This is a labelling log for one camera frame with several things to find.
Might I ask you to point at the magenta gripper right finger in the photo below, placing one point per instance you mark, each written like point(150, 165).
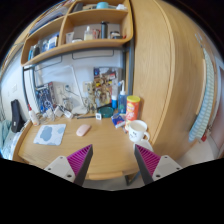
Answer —
point(147, 162)

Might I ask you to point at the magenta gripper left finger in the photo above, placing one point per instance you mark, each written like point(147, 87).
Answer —
point(79, 162)

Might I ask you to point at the pink computer mouse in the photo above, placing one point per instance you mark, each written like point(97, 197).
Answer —
point(82, 130)

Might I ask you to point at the white mug with print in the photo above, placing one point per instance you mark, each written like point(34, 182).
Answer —
point(138, 131)

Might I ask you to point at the small white clock cube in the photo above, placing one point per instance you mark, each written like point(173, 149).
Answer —
point(98, 116)

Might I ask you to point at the blue snack packet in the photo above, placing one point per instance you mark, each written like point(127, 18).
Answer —
point(118, 120)

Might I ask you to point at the dark green round dish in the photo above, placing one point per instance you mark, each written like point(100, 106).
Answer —
point(106, 112)

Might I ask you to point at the yellow red chip canister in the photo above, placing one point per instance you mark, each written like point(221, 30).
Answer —
point(132, 107)

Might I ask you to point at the small white lotion bottle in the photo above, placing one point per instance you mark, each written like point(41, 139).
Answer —
point(33, 117)

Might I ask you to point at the white slatted rack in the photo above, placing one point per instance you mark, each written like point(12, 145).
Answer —
point(199, 127)

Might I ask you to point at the blue bottle with white nozzle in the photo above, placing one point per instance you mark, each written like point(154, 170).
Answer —
point(122, 99)

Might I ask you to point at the black bag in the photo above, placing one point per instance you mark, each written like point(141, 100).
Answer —
point(17, 120)

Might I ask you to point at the blue packaged box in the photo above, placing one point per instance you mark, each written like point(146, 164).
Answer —
point(45, 97)

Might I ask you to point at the white desk lamp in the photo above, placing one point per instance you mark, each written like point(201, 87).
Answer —
point(66, 88)

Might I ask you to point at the colourful poster board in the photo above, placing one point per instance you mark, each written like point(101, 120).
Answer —
point(106, 80)

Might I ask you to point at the clear bottle on shelf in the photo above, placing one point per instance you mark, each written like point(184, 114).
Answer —
point(88, 34)

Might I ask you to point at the wooden wardrobe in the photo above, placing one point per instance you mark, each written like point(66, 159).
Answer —
point(169, 73)

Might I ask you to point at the black tumbler on shelf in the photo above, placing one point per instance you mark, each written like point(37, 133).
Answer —
point(104, 30)

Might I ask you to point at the light blue bowl on shelf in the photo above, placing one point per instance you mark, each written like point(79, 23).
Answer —
point(102, 5)

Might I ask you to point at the wooden wall shelf unit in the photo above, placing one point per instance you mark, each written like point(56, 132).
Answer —
point(65, 30)

